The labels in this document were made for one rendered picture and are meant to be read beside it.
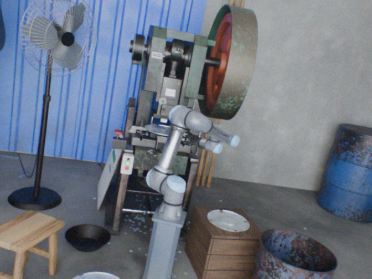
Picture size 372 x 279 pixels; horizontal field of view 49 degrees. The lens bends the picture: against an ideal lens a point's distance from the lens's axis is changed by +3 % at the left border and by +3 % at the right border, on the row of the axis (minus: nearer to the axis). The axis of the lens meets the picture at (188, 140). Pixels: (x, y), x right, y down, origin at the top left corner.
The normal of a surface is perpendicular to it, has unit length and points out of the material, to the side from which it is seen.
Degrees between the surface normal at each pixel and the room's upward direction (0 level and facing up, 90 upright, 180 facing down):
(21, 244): 0
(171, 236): 90
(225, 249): 90
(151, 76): 90
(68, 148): 90
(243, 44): 64
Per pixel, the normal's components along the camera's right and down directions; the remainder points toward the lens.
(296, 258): -0.36, 0.14
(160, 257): -0.12, 0.24
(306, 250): -0.61, 0.05
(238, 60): 0.18, 0.11
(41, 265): 0.19, -0.95
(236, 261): 0.27, 0.30
